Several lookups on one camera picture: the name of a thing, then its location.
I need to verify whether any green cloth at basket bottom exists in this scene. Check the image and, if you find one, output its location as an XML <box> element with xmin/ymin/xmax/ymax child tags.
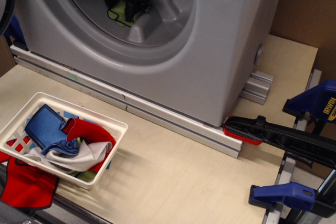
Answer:
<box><xmin>70</xmin><ymin>170</ymin><xmax>97</xmax><ymax>182</ymax></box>

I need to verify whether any black red bar clamp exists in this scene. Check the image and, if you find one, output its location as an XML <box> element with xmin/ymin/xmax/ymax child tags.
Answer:
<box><xmin>223</xmin><ymin>116</ymin><xmax>335</xmax><ymax>169</ymax></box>

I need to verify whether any long aluminium extrusion rail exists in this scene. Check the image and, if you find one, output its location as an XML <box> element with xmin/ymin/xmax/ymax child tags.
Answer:
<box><xmin>10</xmin><ymin>46</ymin><xmax>243</xmax><ymax>158</ymax></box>

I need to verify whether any blue cloth with black trim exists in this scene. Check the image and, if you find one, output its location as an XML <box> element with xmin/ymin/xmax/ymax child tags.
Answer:
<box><xmin>25</xmin><ymin>104</ymin><xmax>79</xmax><ymax>156</ymax></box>

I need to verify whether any green cloth with black trim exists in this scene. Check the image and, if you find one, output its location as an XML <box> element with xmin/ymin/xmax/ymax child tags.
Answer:
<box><xmin>107</xmin><ymin>0</ymin><xmax>142</xmax><ymax>27</ymax></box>

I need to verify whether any blue clamp lower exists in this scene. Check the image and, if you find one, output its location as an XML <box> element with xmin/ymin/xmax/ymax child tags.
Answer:
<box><xmin>248</xmin><ymin>182</ymin><xmax>316</xmax><ymax>211</ymax></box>

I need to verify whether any short aluminium extrusion piece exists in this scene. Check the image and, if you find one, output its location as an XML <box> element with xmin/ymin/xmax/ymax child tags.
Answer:
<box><xmin>239</xmin><ymin>70</ymin><xmax>274</xmax><ymax>105</ymax></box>

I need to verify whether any grey toy washing machine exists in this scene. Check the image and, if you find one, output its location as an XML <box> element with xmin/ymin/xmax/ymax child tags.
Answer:
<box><xmin>15</xmin><ymin>0</ymin><xmax>278</xmax><ymax>126</ymax></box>

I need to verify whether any red cloth in basket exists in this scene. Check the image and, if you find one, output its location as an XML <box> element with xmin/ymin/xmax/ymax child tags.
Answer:
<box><xmin>62</xmin><ymin>118</ymin><xmax>116</xmax><ymax>161</ymax></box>

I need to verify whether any blue Irwin clamp upper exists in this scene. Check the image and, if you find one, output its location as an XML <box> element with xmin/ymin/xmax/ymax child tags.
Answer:
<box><xmin>283</xmin><ymin>80</ymin><xmax>335</xmax><ymax>124</ymax></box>

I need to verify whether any grey white cloth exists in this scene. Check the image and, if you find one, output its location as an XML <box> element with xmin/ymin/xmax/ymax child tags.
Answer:
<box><xmin>25</xmin><ymin>142</ymin><xmax>113</xmax><ymax>174</ymax></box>

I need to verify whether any red cloth under basket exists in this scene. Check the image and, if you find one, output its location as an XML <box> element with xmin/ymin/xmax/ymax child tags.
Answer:
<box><xmin>1</xmin><ymin>152</ymin><xmax>59</xmax><ymax>210</ymax></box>

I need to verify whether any brown cardboard box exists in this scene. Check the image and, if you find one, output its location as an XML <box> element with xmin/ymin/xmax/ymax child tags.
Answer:
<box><xmin>271</xmin><ymin>0</ymin><xmax>335</xmax><ymax>80</ymax></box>

